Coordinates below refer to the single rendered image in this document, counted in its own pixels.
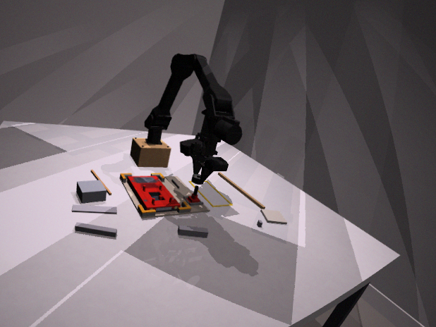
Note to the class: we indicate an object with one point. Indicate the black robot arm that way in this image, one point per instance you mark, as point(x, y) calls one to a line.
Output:
point(215, 97)

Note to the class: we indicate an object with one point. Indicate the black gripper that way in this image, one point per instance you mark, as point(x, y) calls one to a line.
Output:
point(207, 162)

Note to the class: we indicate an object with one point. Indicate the black and grey wheel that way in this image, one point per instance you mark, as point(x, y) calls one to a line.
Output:
point(196, 179)

